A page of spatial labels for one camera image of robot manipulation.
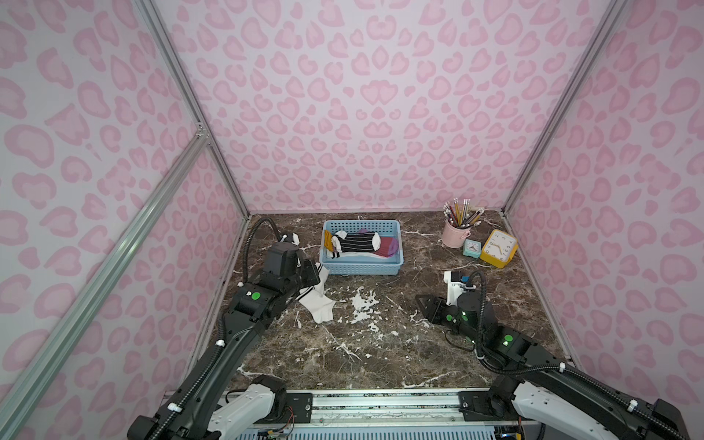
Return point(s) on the aluminium front rail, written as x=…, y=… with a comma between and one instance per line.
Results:
x=365, y=414

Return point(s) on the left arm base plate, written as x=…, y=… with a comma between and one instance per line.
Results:
x=285, y=403

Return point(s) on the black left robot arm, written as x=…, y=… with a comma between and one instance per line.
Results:
x=186, y=415

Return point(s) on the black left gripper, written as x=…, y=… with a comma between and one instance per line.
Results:
x=310, y=274

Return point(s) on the pink pencil cup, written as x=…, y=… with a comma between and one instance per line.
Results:
x=454, y=237

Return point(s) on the yellow square alarm clock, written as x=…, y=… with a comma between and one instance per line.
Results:
x=499, y=249

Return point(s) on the black striped sock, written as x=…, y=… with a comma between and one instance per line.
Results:
x=343, y=242

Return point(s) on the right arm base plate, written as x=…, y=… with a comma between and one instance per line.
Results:
x=491, y=405

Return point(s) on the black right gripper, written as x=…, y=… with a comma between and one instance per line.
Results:
x=430, y=309

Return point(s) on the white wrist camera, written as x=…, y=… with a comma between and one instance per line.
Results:
x=456, y=284
x=289, y=237

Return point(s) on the light blue plastic basket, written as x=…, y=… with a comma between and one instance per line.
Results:
x=361, y=263

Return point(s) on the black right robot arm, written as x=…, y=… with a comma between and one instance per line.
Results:
x=537, y=385

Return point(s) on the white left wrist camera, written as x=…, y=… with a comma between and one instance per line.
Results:
x=289, y=237

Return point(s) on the aluminium frame strut left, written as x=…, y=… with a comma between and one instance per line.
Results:
x=35, y=380

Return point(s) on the white sock with black bands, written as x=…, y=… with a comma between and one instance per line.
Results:
x=315, y=301

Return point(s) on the small teal cube clock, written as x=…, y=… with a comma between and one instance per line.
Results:
x=472, y=248

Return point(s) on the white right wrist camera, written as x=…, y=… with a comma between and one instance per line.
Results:
x=456, y=284

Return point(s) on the maroon purple sock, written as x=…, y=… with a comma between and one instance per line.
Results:
x=388, y=247

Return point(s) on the bundle of coloured pencils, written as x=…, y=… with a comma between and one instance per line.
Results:
x=462, y=214

